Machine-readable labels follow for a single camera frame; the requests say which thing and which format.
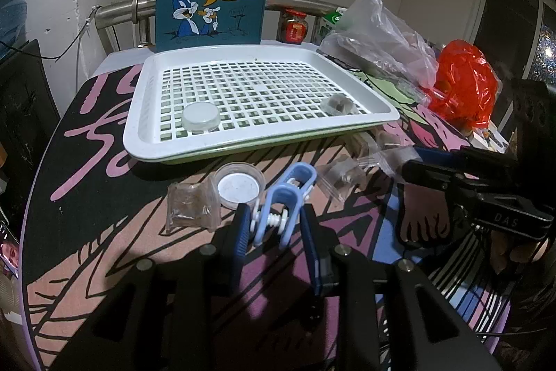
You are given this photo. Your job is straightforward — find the clear plastic bag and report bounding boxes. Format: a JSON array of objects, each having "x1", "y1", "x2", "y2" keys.
[{"x1": 319, "y1": 0, "x2": 439, "y2": 90}]

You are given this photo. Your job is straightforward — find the round translucent white lid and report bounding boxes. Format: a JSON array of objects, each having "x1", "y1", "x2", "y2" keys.
[{"x1": 181, "y1": 102, "x2": 220, "y2": 132}]

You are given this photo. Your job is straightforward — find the red plastic bag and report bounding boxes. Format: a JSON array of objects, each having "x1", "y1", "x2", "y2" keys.
[{"x1": 428, "y1": 39, "x2": 502, "y2": 128}]

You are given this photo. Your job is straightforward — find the clear plastic piece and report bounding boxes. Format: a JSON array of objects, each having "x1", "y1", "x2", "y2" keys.
[
  {"x1": 360, "y1": 128, "x2": 424, "y2": 178},
  {"x1": 317, "y1": 162, "x2": 370, "y2": 204}
]

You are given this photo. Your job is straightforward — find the dark glass door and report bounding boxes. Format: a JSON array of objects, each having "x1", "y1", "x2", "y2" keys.
[{"x1": 471, "y1": 0, "x2": 556, "y2": 87}]

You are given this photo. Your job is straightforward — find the black panel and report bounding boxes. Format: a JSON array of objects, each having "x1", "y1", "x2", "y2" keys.
[{"x1": 0, "y1": 41, "x2": 62, "y2": 198}]

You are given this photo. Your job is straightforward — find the round clear dish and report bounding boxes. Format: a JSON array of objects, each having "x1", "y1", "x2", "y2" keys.
[{"x1": 214, "y1": 162, "x2": 267, "y2": 209}]

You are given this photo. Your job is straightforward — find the blue plastic clothes peg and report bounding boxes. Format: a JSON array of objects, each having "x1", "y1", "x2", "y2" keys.
[{"x1": 251, "y1": 162, "x2": 317, "y2": 249}]

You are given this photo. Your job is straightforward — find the clear cup in tray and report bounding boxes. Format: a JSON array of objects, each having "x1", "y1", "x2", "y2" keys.
[{"x1": 322, "y1": 94, "x2": 356, "y2": 116}]

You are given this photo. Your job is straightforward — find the small clear bag brown contents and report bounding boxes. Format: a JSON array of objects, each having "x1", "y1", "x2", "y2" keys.
[{"x1": 165, "y1": 180, "x2": 220, "y2": 233}]

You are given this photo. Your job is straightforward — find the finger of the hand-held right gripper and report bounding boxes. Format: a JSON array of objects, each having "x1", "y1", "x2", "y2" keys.
[
  {"x1": 415, "y1": 146, "x2": 516, "y2": 177},
  {"x1": 401, "y1": 161, "x2": 479, "y2": 198}
]

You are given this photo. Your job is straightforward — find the thin wall cable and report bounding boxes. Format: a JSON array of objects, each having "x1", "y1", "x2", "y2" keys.
[{"x1": 0, "y1": 6, "x2": 103, "y2": 61}]

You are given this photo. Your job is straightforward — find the green and white carton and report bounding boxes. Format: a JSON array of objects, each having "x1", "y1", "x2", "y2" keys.
[{"x1": 312, "y1": 7, "x2": 350, "y2": 46}]

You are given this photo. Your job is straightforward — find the person's right hand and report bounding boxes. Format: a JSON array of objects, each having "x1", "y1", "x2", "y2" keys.
[{"x1": 490, "y1": 231, "x2": 547, "y2": 275}]

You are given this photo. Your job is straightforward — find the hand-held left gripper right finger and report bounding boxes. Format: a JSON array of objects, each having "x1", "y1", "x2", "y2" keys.
[{"x1": 299, "y1": 203, "x2": 503, "y2": 371}]

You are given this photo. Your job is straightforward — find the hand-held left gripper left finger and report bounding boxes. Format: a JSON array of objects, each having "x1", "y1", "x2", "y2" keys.
[{"x1": 26, "y1": 204, "x2": 255, "y2": 371}]

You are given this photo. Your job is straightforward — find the smartphone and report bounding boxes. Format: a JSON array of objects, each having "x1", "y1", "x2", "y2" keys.
[{"x1": 0, "y1": 219, "x2": 22, "y2": 280}]

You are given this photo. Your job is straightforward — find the metal rail pipe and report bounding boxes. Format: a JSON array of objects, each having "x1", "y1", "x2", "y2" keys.
[{"x1": 93, "y1": 0, "x2": 344, "y2": 50}]

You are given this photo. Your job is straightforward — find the white perforated plastic tray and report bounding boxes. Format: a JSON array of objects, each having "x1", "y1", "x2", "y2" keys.
[{"x1": 123, "y1": 43, "x2": 401, "y2": 162}]

